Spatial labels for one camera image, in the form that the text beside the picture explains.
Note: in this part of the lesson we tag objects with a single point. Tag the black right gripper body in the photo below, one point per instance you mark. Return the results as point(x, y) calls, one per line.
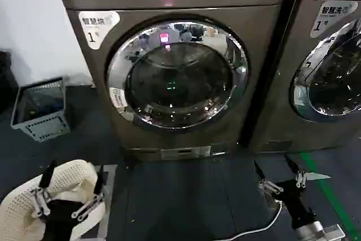
point(296, 204)

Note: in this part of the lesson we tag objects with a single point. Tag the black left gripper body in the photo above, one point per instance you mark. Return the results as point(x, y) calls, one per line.
point(59, 218)

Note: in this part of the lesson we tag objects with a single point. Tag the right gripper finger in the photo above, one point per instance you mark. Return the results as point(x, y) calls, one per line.
point(270, 188)
point(300, 179)

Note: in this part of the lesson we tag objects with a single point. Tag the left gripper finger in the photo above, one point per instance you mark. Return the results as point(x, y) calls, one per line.
point(99, 184)
point(45, 180)

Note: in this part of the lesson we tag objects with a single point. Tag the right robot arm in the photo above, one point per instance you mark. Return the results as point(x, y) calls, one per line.
point(318, 231)

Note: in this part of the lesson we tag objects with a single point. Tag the cream perforated laundry basket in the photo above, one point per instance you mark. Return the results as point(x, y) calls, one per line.
point(19, 207)

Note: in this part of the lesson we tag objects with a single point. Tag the grey dryer with coin drawer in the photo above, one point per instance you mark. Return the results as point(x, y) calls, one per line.
point(285, 128)

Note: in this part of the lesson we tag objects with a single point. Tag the grey plastic slotted basket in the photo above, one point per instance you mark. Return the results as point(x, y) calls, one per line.
point(42, 126)

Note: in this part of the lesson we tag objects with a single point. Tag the dark blue garment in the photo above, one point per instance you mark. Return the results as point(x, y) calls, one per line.
point(54, 104)

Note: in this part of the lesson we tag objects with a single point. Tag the small white warning sticker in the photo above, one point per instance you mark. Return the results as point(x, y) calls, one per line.
point(119, 98)

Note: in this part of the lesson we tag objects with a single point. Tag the silver dryer kick panel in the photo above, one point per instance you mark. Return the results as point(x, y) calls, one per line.
point(186, 153)

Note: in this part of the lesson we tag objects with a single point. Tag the round glass door teal rim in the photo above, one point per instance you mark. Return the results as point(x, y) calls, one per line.
point(332, 83)

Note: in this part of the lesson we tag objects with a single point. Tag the round chrome glass dryer door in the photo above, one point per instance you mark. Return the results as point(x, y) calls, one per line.
point(180, 83)

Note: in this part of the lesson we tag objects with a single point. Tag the white number sticker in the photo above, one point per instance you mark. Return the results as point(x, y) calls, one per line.
point(330, 18)
point(96, 26)

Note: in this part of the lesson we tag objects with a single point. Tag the grey metal frame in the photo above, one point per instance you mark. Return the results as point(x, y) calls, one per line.
point(108, 179)

